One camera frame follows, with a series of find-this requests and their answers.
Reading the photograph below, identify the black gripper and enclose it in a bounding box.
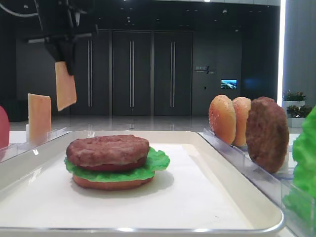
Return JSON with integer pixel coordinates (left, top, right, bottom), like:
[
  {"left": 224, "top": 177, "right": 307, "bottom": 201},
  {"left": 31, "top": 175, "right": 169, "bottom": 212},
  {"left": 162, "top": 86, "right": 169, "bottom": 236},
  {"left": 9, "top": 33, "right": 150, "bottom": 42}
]
[{"left": 27, "top": 0, "right": 99, "bottom": 76}]

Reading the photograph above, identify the orange cheese slice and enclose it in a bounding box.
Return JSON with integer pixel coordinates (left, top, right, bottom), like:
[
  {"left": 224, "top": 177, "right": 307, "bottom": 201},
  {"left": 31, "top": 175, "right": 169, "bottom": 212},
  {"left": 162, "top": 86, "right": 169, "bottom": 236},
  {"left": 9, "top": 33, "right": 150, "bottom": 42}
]
[
  {"left": 55, "top": 61, "right": 77, "bottom": 111},
  {"left": 28, "top": 93, "right": 51, "bottom": 142}
]

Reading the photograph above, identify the standing orange cheese slice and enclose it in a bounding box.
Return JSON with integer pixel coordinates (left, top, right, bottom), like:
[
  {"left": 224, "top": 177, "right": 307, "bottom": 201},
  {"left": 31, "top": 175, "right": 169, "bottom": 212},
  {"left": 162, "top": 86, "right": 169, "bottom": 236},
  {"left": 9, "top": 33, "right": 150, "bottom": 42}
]
[{"left": 28, "top": 93, "right": 51, "bottom": 142}]

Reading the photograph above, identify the standing red tomato slice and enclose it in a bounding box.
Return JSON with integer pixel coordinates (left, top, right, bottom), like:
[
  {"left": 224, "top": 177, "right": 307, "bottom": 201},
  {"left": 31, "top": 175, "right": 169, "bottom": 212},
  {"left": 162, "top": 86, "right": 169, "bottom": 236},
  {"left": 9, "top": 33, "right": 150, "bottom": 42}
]
[{"left": 0, "top": 107, "right": 10, "bottom": 149}]

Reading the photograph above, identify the brown meat patty on stack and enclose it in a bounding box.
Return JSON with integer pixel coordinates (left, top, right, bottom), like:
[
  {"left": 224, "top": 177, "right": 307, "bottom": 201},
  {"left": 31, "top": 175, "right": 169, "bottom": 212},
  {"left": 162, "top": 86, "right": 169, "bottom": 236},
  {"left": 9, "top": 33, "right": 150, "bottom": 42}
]
[{"left": 66, "top": 135, "right": 150, "bottom": 166}]

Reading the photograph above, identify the red tomato slice on stack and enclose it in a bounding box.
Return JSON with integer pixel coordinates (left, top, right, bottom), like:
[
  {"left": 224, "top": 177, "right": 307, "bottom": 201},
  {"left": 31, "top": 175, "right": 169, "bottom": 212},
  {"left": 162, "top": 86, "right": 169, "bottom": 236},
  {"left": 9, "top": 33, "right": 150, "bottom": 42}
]
[{"left": 81, "top": 157, "right": 147, "bottom": 172}]

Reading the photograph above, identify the green lettuce leaf on stack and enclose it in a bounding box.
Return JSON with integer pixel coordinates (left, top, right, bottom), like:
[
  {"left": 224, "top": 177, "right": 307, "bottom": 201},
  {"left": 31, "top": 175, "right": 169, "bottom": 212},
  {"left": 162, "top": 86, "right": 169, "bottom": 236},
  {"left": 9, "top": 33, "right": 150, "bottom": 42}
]
[{"left": 64, "top": 147, "right": 170, "bottom": 182}]

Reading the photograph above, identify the standing brown meat patty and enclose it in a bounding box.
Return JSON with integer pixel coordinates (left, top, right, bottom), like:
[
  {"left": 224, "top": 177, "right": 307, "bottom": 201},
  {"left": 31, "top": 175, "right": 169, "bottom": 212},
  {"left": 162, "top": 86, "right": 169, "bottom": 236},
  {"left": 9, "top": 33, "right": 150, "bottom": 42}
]
[{"left": 245, "top": 97, "right": 289, "bottom": 173}]

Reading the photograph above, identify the standing green lettuce leaf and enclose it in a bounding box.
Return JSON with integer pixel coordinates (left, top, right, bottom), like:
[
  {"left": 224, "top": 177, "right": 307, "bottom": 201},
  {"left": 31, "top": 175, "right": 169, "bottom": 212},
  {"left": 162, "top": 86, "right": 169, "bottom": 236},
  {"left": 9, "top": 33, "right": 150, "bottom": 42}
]
[{"left": 283, "top": 108, "right": 316, "bottom": 226}]

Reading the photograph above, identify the left dark double door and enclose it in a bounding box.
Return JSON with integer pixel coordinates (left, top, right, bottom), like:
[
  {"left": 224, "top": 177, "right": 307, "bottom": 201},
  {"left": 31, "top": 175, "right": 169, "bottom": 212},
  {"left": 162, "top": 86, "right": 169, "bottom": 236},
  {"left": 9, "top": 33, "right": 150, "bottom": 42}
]
[{"left": 70, "top": 31, "right": 109, "bottom": 116}]

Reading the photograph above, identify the dark double door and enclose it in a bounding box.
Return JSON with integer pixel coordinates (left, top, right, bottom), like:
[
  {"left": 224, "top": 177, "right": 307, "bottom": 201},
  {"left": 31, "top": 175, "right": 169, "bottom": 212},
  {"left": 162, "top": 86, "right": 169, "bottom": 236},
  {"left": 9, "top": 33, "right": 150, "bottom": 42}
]
[
  {"left": 70, "top": 31, "right": 109, "bottom": 116},
  {"left": 154, "top": 32, "right": 193, "bottom": 116},
  {"left": 113, "top": 32, "right": 151, "bottom": 116}
]

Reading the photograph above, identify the middle dark double door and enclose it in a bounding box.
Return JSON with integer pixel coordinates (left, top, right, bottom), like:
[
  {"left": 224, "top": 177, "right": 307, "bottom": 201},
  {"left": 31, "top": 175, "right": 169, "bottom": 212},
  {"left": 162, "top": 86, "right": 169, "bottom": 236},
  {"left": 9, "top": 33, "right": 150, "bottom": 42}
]
[{"left": 113, "top": 32, "right": 151, "bottom": 116}]

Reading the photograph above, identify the right dark double door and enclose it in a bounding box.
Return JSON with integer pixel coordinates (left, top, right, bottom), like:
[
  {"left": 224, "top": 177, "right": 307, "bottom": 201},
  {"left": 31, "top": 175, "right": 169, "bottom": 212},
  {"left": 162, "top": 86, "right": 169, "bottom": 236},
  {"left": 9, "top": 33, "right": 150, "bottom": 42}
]
[{"left": 154, "top": 32, "right": 193, "bottom": 116}]

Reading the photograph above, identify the bottom bun slice on stack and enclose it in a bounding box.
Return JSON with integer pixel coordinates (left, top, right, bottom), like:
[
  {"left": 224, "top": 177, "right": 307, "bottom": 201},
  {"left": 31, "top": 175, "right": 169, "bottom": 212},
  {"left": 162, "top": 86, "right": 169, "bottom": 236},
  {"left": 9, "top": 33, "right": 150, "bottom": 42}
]
[{"left": 73, "top": 175, "right": 153, "bottom": 191}]

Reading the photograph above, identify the sesame bun top front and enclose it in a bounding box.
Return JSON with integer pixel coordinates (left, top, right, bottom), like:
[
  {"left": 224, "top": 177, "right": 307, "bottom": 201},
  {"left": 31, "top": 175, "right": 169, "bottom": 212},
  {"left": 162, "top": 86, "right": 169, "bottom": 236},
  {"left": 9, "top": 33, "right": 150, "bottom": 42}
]
[{"left": 208, "top": 94, "right": 237, "bottom": 145}]

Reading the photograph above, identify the sesame bun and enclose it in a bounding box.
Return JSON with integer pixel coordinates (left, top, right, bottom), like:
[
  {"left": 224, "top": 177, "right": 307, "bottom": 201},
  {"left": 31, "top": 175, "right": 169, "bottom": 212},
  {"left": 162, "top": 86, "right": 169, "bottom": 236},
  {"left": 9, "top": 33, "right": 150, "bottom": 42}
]
[
  {"left": 233, "top": 97, "right": 251, "bottom": 147},
  {"left": 208, "top": 94, "right": 237, "bottom": 145}
]

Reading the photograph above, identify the sesame bun top rear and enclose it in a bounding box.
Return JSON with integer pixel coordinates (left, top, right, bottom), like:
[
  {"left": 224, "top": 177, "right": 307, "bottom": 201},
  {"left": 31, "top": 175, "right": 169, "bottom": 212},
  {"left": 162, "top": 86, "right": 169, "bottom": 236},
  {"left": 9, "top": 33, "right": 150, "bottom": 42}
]
[{"left": 233, "top": 97, "right": 251, "bottom": 147}]

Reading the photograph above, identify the white rectangular serving tray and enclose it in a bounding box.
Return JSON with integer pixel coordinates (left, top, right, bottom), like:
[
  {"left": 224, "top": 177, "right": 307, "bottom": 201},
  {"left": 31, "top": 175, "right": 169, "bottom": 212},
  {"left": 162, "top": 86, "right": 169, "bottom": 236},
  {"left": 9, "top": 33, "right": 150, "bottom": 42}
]
[{"left": 0, "top": 131, "right": 284, "bottom": 237}]

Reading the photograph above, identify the upper flower planter box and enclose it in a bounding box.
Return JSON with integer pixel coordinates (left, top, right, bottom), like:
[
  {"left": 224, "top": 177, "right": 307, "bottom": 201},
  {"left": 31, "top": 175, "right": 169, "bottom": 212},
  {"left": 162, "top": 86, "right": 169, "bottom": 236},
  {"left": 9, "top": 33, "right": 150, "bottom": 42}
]
[{"left": 282, "top": 90, "right": 306, "bottom": 110}]

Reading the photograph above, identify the flower planter box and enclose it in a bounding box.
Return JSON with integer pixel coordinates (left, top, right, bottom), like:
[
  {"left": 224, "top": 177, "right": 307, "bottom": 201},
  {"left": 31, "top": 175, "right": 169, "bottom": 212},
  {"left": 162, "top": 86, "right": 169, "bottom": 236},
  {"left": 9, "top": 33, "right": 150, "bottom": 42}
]
[
  {"left": 286, "top": 105, "right": 312, "bottom": 127},
  {"left": 282, "top": 90, "right": 306, "bottom": 110}
]

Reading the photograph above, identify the lower flower planter box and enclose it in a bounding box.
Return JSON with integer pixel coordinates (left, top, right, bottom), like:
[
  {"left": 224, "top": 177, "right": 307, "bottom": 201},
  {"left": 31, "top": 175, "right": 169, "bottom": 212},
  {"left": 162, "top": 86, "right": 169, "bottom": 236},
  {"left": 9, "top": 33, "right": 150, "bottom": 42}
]
[{"left": 286, "top": 105, "right": 312, "bottom": 127}]

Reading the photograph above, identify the grey cable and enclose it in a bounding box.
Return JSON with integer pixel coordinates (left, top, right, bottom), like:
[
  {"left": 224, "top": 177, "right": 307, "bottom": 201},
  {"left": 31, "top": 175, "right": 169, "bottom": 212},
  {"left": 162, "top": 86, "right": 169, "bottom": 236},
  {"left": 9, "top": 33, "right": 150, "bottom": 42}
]
[{"left": 0, "top": 4, "right": 39, "bottom": 18}]

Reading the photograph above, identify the left clear acrylic rail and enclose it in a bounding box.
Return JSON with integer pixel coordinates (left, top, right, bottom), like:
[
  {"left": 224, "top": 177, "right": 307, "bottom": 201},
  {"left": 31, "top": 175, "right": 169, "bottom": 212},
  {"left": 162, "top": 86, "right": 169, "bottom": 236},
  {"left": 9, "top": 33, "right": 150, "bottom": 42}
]
[{"left": 0, "top": 128, "right": 69, "bottom": 162}]

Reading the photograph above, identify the clear acrylic rail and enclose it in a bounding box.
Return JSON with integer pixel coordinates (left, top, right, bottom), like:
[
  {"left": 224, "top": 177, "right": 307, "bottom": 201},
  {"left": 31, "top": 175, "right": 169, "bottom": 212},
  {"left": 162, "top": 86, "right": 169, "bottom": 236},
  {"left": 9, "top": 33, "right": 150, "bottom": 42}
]
[
  {"left": 202, "top": 128, "right": 316, "bottom": 237},
  {"left": 0, "top": 128, "right": 69, "bottom": 162}
]

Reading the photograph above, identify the small wall display screen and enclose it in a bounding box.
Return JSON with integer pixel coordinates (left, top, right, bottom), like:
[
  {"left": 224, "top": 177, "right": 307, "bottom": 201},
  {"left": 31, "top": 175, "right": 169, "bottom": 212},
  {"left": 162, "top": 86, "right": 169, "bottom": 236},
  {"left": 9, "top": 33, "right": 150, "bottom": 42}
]
[{"left": 221, "top": 79, "right": 237, "bottom": 89}]

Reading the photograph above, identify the right clear acrylic rail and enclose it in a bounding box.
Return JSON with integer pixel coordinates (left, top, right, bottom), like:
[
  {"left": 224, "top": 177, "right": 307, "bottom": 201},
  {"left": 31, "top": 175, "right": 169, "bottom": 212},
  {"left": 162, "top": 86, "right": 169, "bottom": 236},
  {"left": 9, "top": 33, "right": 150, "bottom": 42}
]
[{"left": 202, "top": 128, "right": 316, "bottom": 237}]

